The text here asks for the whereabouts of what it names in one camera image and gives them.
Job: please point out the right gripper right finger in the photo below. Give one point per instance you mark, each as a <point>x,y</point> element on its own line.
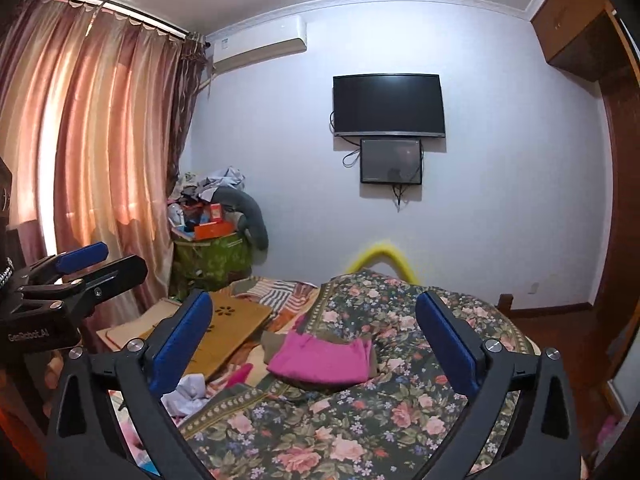
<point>541,441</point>

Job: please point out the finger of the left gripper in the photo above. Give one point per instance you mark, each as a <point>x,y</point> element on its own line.
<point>111,280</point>
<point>81,258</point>

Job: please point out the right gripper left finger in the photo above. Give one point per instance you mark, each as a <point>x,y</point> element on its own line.
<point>84,439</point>

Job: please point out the orange yellow blanket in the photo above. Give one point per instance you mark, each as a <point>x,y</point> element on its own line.
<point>588,452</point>

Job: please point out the green storage box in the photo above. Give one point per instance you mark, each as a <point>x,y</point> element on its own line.
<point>209,265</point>

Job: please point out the white crumpled cloth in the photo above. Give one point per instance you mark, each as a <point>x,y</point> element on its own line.
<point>189,396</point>

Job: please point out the orange box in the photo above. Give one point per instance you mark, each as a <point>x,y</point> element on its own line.
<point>210,230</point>

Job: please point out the wooden bedpost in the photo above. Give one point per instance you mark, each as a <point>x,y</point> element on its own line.
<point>505,303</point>

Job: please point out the floral green bedspread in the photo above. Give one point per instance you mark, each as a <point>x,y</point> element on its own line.
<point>387,427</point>

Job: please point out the pink striped curtain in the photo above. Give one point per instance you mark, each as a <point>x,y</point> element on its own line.
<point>95,108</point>

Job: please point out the grey plush pillow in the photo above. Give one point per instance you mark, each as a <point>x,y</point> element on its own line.
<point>250,224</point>

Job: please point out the striped blanket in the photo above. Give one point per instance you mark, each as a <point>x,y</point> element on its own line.
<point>286,299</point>

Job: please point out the yellow bed footboard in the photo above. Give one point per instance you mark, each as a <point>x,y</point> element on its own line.
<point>391,255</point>

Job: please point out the white air conditioner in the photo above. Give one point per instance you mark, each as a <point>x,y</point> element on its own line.
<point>281,37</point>

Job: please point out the wooden door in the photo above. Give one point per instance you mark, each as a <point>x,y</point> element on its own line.
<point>618,293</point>

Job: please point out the wooden wardrobe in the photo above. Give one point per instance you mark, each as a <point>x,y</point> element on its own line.
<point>579,37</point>

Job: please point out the small wall monitor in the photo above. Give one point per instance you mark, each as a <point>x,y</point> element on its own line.
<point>391,161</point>

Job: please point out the wall television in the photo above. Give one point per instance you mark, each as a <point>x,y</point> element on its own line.
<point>403,104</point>

